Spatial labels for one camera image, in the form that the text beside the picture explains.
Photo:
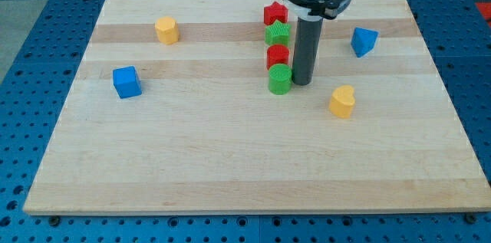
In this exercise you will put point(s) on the green star block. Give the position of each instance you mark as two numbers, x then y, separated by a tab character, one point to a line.
277	33

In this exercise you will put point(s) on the red star block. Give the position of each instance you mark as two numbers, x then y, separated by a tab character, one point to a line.
275	12

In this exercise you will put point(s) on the green cylinder block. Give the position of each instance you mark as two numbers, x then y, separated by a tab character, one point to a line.
280	79

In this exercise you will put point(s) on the red cylinder block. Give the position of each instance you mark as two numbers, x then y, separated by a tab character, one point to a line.
276	54

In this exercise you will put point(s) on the wooden board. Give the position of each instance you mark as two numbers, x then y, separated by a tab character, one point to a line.
207	137

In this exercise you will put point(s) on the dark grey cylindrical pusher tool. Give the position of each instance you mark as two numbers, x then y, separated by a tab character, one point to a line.
306	46

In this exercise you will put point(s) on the yellow heart block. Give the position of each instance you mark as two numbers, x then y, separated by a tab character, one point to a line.
342	101

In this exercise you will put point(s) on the yellow hexagon block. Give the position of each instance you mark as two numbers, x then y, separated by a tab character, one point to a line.
167	30

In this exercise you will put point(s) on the blue cube block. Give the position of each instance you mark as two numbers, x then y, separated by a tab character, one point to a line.
126	82

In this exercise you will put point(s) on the blue triangle block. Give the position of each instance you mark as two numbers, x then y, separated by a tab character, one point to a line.
363	41

